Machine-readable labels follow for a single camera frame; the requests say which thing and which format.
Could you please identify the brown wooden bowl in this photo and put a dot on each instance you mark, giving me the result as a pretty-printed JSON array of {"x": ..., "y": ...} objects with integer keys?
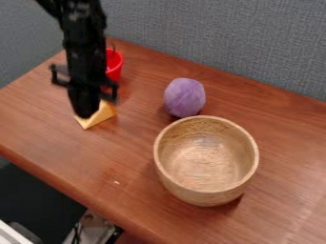
[{"x": 206, "y": 158}]

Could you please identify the grey metal table frame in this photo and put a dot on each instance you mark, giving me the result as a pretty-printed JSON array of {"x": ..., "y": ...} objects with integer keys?
[{"x": 94, "y": 230}]

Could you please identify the yellow cheese wedge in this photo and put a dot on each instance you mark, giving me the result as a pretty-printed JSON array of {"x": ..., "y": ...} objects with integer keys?
[{"x": 107, "y": 110}]

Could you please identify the purple ball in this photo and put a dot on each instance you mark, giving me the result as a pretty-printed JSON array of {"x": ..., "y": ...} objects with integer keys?
[{"x": 185, "y": 97}]

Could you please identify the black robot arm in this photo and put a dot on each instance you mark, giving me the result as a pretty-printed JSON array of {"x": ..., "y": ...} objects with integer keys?
[{"x": 82, "y": 21}]

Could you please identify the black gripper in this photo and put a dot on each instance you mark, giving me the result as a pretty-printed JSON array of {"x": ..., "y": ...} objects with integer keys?
[{"x": 83, "y": 74}]

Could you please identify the red plastic cup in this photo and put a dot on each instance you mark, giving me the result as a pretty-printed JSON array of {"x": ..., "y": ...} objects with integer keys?
[{"x": 114, "y": 65}]

